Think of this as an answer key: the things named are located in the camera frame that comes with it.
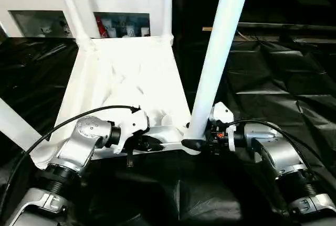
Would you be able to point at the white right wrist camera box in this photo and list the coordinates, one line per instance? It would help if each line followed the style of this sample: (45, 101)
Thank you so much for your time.
(221, 111)

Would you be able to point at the black table mat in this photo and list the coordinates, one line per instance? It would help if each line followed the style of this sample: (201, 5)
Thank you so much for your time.
(273, 89)

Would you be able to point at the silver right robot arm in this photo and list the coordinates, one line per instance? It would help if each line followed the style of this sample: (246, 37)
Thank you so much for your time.
(278, 152)

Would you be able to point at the white plastic table leg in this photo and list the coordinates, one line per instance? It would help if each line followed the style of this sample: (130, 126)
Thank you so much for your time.
(167, 6)
(220, 42)
(73, 11)
(16, 126)

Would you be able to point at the white glass-door cabinet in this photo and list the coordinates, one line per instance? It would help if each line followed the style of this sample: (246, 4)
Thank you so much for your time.
(68, 3)

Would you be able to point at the small yellow label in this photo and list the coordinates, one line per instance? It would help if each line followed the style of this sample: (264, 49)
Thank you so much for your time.
(207, 28)

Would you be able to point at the black low cabinet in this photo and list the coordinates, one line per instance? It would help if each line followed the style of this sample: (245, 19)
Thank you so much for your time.
(283, 0)

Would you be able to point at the white plastic table top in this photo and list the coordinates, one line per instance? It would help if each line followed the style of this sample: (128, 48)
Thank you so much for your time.
(126, 74)

